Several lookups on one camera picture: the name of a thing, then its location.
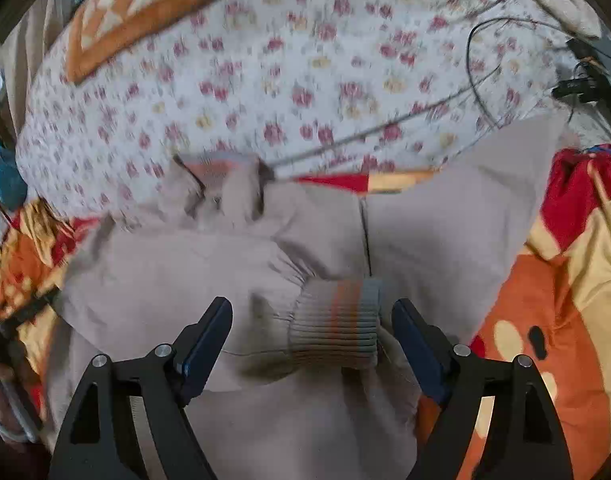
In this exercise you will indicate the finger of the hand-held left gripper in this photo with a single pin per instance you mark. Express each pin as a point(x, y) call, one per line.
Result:
point(23, 314)

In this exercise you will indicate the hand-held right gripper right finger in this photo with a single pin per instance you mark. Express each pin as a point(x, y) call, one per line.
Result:
point(416, 355)

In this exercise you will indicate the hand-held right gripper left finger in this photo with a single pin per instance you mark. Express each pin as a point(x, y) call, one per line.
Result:
point(206, 352)

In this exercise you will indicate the beige sweater with striped cuffs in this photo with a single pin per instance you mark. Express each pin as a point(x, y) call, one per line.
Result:
point(310, 240)

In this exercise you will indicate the blue cloth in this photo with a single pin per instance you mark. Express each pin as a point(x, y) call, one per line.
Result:
point(5, 180)

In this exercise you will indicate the orange red printed blanket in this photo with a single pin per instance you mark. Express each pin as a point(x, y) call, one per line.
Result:
point(575, 285)

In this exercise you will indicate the floral bed sheet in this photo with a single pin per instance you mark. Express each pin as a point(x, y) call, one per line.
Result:
point(310, 60)

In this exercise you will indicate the orange patterned pillow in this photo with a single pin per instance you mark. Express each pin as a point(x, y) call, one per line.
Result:
point(135, 15)

